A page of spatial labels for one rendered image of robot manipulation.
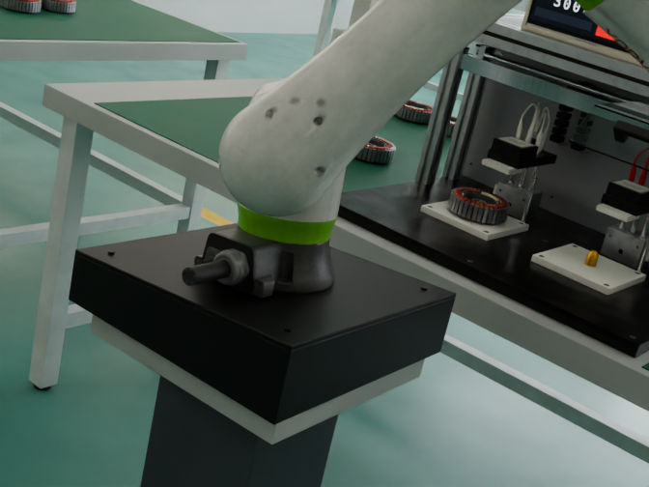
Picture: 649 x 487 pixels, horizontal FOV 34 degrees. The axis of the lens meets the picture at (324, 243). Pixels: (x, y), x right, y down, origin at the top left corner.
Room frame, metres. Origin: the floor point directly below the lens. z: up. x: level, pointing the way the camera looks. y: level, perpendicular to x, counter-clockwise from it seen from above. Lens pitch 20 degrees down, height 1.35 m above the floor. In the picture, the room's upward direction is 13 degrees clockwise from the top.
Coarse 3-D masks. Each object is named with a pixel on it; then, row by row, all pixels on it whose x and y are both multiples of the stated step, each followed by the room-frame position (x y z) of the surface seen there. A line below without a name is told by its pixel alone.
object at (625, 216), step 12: (624, 180) 1.87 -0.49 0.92; (612, 192) 1.83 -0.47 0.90; (624, 192) 1.82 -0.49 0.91; (636, 192) 1.80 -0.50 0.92; (648, 192) 1.82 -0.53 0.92; (600, 204) 1.82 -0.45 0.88; (612, 204) 1.82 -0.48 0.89; (624, 204) 1.81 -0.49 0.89; (636, 204) 1.80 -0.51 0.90; (648, 204) 1.83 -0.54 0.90; (624, 216) 1.78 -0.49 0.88; (636, 216) 1.81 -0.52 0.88; (648, 216) 1.88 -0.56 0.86; (648, 228) 1.88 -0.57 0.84
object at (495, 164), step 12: (504, 144) 1.96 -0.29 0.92; (516, 144) 1.96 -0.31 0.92; (528, 144) 1.99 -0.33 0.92; (492, 156) 1.97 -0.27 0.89; (504, 156) 1.96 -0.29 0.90; (516, 156) 1.95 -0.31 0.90; (528, 156) 1.97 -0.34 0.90; (540, 156) 2.02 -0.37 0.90; (552, 156) 2.04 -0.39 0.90; (504, 168) 1.93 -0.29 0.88; (516, 168) 1.94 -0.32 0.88
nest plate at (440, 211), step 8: (448, 200) 1.98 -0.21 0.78; (424, 208) 1.90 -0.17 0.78; (432, 208) 1.90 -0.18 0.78; (440, 208) 1.92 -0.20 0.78; (448, 208) 1.93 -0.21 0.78; (440, 216) 1.88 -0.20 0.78; (448, 216) 1.87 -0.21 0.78; (456, 216) 1.88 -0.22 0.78; (456, 224) 1.86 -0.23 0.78; (464, 224) 1.85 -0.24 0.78; (472, 224) 1.86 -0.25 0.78; (480, 224) 1.87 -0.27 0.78; (488, 224) 1.88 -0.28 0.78; (496, 224) 1.89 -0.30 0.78; (504, 224) 1.90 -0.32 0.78; (512, 224) 1.92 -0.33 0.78; (520, 224) 1.93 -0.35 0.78; (528, 224) 1.94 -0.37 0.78; (472, 232) 1.84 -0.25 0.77; (480, 232) 1.83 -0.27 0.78; (488, 232) 1.83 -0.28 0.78; (496, 232) 1.85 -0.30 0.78; (504, 232) 1.87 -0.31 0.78; (512, 232) 1.89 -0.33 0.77; (520, 232) 1.92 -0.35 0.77; (488, 240) 1.82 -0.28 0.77
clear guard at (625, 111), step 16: (592, 112) 1.71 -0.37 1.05; (608, 112) 1.70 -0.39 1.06; (624, 112) 1.71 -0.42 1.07; (640, 112) 1.74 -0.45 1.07; (592, 128) 1.68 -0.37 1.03; (608, 128) 1.68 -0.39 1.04; (576, 144) 1.67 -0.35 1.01; (592, 144) 1.66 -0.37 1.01; (608, 144) 1.65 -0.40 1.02; (624, 144) 1.64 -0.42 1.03; (640, 144) 1.63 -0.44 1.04; (624, 160) 1.62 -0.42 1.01; (640, 160) 1.61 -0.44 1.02
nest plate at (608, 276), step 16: (544, 256) 1.77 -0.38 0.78; (560, 256) 1.79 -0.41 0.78; (576, 256) 1.81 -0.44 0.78; (560, 272) 1.73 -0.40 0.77; (576, 272) 1.72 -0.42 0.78; (592, 272) 1.74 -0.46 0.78; (608, 272) 1.76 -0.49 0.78; (624, 272) 1.78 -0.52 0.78; (640, 272) 1.80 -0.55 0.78; (592, 288) 1.69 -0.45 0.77; (608, 288) 1.68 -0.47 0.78; (624, 288) 1.73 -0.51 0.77
